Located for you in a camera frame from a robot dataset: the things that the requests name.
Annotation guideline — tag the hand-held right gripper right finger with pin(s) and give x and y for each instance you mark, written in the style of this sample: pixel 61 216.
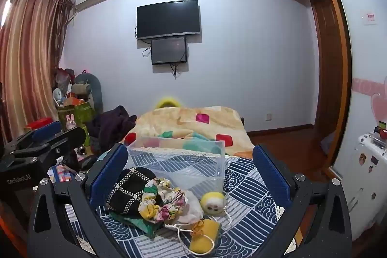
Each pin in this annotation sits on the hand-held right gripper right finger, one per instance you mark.
pixel 272 176

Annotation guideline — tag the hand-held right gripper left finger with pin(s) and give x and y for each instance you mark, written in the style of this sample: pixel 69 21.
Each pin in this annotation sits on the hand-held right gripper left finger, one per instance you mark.
pixel 109 173

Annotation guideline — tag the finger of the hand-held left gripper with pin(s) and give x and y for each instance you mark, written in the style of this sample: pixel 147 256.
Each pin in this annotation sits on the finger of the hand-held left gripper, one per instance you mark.
pixel 69 137
pixel 45 129

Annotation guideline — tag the floral fabric scrunchie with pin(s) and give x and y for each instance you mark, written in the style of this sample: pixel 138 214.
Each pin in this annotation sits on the floral fabric scrunchie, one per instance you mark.
pixel 157 206

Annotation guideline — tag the green cloth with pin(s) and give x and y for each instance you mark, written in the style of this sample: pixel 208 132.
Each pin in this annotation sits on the green cloth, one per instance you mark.
pixel 142 225

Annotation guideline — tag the yellow plush ball toy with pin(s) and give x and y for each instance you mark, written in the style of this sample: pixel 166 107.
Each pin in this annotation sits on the yellow plush ball toy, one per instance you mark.
pixel 213 203

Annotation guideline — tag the clear plastic storage box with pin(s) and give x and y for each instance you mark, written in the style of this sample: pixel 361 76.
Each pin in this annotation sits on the clear plastic storage box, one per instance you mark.
pixel 193 168

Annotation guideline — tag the yellow sponge pouch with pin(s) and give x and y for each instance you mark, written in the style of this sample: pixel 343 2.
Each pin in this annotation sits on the yellow sponge pouch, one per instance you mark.
pixel 205 236

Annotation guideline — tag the red box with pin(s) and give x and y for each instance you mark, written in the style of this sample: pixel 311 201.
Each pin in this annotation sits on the red box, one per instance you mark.
pixel 37 124

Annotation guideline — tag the pink bunny toy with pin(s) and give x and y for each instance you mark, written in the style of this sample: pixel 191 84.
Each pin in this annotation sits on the pink bunny toy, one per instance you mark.
pixel 71 122

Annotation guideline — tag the green paper bag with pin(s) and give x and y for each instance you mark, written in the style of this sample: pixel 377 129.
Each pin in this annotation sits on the green paper bag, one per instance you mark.
pixel 80 114

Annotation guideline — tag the colourful printed booklet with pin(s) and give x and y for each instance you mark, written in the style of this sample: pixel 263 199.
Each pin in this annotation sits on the colourful printed booklet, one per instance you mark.
pixel 60 174

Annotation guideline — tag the dark purple cloth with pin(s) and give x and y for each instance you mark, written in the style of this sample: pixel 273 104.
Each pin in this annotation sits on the dark purple cloth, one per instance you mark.
pixel 112 125

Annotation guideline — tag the blue wave-pattern bed sheet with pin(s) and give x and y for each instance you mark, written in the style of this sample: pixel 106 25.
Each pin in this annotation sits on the blue wave-pattern bed sheet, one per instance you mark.
pixel 242 215

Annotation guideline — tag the striped red-brown curtain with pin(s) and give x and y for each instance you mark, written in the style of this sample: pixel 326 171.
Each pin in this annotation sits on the striped red-brown curtain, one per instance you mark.
pixel 27 58

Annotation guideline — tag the yellow printed blanket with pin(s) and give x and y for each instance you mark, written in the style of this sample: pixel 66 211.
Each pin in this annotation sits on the yellow printed blanket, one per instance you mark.
pixel 193 122

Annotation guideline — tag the white small refrigerator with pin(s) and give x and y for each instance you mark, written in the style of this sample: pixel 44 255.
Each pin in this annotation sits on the white small refrigerator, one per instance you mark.
pixel 369 185

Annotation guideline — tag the red cup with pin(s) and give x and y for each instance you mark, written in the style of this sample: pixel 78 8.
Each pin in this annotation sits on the red cup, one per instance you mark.
pixel 384 134

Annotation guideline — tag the white wall outlet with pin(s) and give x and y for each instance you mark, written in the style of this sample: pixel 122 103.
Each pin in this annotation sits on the white wall outlet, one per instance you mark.
pixel 269 117

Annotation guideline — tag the wooden door frame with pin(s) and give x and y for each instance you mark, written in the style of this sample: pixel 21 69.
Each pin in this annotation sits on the wooden door frame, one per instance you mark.
pixel 332 64

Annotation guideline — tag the small black wall monitor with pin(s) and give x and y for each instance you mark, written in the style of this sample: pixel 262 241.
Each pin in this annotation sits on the small black wall monitor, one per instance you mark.
pixel 168 51

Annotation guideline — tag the large black wall television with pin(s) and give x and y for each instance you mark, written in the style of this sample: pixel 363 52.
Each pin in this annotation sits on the large black wall television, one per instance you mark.
pixel 168 19

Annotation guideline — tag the white light switch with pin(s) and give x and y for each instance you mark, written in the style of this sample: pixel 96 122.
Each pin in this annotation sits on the white light switch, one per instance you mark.
pixel 370 19

